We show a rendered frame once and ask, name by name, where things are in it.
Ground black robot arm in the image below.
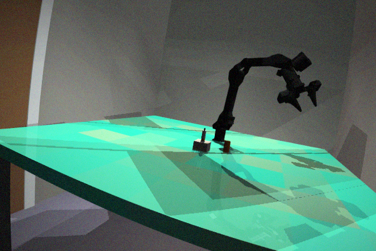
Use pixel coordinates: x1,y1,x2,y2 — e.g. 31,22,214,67
212,52,312,142

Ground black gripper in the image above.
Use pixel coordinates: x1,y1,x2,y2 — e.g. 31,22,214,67
277,74,321,112

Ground cream block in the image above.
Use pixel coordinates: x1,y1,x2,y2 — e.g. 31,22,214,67
192,139,211,152

